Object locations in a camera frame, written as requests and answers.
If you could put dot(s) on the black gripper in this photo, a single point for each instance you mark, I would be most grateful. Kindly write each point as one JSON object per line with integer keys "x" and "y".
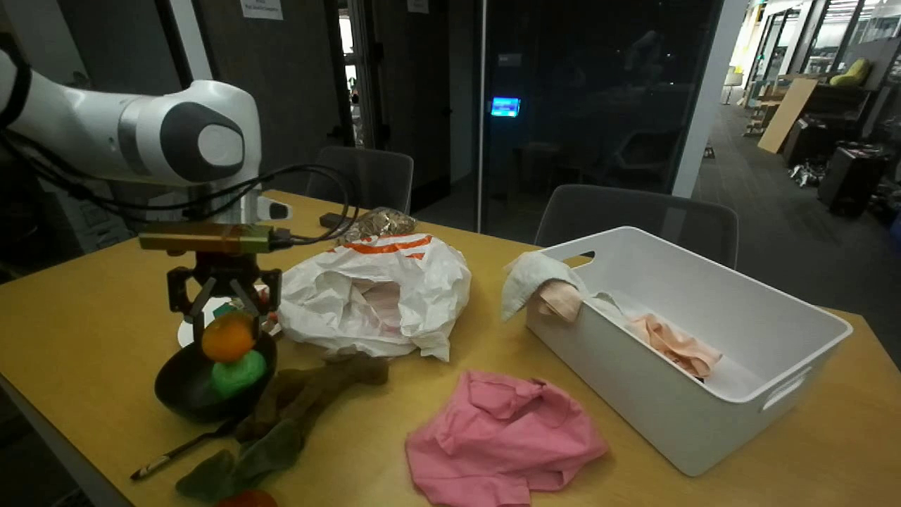
{"x": 227, "y": 272}

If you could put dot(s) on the orange toy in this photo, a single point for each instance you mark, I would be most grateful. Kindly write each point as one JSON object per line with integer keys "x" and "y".
{"x": 229, "y": 340}

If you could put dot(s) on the green apple toy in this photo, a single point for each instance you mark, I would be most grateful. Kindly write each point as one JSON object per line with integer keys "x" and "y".
{"x": 244, "y": 372}

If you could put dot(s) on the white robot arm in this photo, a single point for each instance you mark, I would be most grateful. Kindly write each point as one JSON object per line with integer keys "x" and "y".
{"x": 94, "y": 132}

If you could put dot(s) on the black bowl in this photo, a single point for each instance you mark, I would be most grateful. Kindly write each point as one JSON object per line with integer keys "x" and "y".
{"x": 185, "y": 389}

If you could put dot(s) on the white paper plate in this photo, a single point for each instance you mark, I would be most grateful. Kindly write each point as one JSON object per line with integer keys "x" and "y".
{"x": 188, "y": 330}

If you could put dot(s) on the olive green cloth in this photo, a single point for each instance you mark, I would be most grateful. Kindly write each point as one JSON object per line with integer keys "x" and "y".
{"x": 310, "y": 396}

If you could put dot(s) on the white plastic bag orange stripe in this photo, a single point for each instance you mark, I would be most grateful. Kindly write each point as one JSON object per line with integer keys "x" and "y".
{"x": 375, "y": 291}

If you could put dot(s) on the clear bag brown contents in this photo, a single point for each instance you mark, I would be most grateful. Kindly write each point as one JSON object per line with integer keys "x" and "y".
{"x": 382, "y": 227}

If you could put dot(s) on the grey office chair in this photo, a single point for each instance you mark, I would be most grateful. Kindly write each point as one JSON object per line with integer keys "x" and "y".
{"x": 375, "y": 178}
{"x": 650, "y": 212}

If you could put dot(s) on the pink cloth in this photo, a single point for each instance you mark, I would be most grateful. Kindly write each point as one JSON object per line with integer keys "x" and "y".
{"x": 496, "y": 441}

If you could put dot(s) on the white cloth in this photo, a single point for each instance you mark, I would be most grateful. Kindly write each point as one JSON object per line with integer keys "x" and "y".
{"x": 531, "y": 278}

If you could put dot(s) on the white paper sign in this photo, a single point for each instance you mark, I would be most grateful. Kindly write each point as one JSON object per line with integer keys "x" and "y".
{"x": 260, "y": 6}

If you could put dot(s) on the blue lit screen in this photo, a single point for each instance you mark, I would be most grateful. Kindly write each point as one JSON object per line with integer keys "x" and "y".
{"x": 505, "y": 106}

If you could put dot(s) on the white plastic bin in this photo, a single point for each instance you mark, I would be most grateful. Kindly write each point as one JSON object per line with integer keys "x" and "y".
{"x": 657, "y": 424}

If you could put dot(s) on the large peach cloth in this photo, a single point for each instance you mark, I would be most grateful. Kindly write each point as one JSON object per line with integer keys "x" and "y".
{"x": 678, "y": 344}

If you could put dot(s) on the wooden board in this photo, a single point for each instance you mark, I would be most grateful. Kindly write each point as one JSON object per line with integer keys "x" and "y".
{"x": 786, "y": 113}

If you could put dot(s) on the black box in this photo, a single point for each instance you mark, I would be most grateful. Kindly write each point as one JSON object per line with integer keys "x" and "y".
{"x": 848, "y": 178}

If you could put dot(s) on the yellow-green chair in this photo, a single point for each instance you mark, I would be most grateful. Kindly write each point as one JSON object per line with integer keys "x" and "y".
{"x": 852, "y": 72}

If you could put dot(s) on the gold wrist camera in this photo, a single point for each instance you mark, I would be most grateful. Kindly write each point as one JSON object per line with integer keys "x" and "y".
{"x": 206, "y": 240}

